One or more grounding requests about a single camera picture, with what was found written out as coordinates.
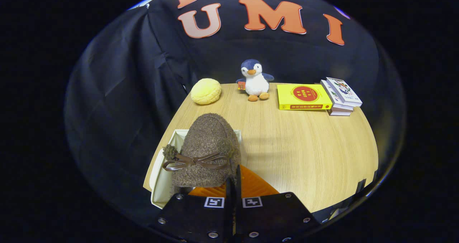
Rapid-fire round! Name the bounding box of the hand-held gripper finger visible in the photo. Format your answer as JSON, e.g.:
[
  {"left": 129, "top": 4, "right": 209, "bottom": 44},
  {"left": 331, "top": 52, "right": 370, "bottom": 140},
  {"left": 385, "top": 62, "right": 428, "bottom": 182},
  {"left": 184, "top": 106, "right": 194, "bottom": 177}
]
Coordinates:
[
  {"left": 157, "top": 177, "right": 234, "bottom": 243},
  {"left": 235, "top": 164, "right": 321, "bottom": 243}
]

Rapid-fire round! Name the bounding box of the brown fuzzy shoe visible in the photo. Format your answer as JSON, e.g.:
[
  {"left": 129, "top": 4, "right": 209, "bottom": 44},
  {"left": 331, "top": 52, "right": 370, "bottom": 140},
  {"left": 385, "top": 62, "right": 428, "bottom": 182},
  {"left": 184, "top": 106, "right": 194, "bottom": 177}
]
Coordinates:
[{"left": 162, "top": 113, "right": 242, "bottom": 197}]

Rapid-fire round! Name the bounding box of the cream storage box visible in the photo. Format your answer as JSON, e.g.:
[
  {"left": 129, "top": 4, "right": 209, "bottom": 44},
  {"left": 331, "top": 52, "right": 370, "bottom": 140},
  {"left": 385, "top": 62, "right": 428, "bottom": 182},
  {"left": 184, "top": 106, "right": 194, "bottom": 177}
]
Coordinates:
[{"left": 150, "top": 129, "right": 242, "bottom": 209}]

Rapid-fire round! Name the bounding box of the yellow round plush bun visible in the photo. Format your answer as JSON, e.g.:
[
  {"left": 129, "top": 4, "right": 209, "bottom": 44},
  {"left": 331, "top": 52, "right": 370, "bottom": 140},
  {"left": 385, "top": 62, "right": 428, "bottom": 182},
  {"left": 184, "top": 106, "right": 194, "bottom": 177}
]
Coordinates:
[{"left": 190, "top": 78, "right": 222, "bottom": 105}]

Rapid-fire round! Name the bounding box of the plush penguin toy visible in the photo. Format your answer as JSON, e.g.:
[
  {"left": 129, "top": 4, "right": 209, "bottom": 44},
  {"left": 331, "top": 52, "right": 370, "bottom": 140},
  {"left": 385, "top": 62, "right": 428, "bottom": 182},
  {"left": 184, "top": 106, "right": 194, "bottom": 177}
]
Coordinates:
[{"left": 236, "top": 59, "right": 275, "bottom": 102}]

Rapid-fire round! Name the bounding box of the yellow book red circle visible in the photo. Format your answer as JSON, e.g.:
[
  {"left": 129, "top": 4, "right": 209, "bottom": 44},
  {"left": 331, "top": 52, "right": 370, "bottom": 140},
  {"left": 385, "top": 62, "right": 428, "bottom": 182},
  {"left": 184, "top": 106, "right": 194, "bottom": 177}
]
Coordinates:
[{"left": 277, "top": 84, "right": 333, "bottom": 111}]

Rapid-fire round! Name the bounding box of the white illustrated book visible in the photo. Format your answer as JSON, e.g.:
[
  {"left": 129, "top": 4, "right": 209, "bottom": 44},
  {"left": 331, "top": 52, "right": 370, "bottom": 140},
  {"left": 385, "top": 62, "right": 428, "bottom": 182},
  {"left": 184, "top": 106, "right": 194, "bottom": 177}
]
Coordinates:
[{"left": 326, "top": 77, "right": 363, "bottom": 107}]

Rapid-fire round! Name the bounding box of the black backdrop cloth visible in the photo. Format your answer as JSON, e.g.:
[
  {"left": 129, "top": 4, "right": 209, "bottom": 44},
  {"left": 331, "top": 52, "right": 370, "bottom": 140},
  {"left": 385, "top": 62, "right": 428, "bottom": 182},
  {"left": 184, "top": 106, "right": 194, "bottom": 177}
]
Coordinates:
[{"left": 65, "top": 0, "right": 406, "bottom": 229}]

